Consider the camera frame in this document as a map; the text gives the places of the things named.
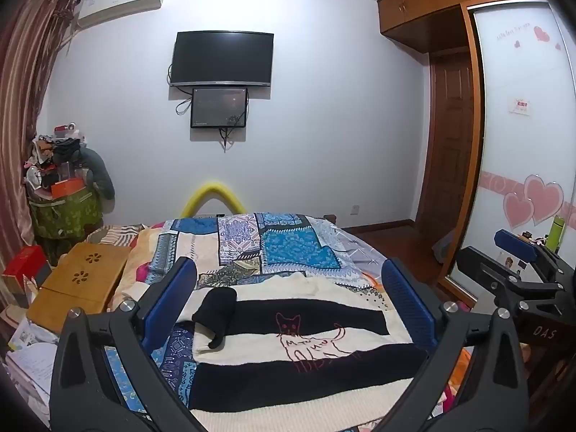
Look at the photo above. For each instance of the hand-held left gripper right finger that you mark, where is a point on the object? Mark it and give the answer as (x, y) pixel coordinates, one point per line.
(407, 308)

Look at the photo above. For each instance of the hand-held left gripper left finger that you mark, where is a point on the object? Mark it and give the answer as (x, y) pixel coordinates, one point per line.
(179, 289)

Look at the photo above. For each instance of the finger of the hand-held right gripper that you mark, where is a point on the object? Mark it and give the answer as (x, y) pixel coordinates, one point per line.
(517, 243)
(504, 274)

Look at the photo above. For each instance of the black white striped cat sweater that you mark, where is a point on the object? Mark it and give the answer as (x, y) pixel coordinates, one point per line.
(270, 317)

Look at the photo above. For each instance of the green bottle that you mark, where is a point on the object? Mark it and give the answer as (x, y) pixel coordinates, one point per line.
(555, 234)

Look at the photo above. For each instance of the beige floral blanket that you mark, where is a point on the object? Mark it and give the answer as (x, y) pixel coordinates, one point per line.
(135, 261)

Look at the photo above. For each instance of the striped beige cloth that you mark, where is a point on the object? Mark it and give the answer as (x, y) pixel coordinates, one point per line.
(114, 234)

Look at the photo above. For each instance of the bamboo lap table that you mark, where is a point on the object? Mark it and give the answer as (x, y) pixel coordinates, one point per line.
(74, 283)

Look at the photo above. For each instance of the yellow foam tube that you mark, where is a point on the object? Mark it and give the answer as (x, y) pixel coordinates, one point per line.
(211, 187)

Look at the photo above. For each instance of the blue patchwork blanket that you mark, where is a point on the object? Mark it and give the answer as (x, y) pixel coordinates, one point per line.
(288, 243)

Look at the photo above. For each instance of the brown wooden door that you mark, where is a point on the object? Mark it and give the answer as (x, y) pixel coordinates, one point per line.
(452, 144)

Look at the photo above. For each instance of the small red white sticker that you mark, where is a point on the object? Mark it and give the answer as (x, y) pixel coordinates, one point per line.
(520, 107)

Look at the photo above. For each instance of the green patterned storage bag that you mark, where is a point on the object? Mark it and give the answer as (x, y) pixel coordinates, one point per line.
(65, 213)

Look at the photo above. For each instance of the orange box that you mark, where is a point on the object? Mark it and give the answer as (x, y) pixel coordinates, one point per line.
(67, 187)

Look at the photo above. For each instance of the red box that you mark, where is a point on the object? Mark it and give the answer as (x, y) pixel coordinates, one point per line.
(24, 265)

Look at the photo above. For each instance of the pile of white papers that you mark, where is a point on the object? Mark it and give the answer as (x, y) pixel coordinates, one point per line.
(27, 364)

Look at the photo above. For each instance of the pile of mixed clutter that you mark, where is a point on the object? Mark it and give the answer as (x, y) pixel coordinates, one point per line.
(49, 153)

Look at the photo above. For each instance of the brown striped curtain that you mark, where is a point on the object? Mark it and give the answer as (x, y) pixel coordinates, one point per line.
(22, 112)

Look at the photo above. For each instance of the wooden overhead cabinet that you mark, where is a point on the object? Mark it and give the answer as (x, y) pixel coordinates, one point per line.
(427, 6)

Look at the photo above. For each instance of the white air conditioner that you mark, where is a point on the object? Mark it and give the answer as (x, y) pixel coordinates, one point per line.
(119, 2)

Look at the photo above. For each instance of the white wall socket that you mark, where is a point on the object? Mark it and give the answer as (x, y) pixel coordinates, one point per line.
(355, 209)

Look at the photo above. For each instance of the small black wall monitor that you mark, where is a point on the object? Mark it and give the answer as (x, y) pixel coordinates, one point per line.
(219, 107)

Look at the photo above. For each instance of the black wall television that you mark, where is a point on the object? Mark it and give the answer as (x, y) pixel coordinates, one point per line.
(221, 58)

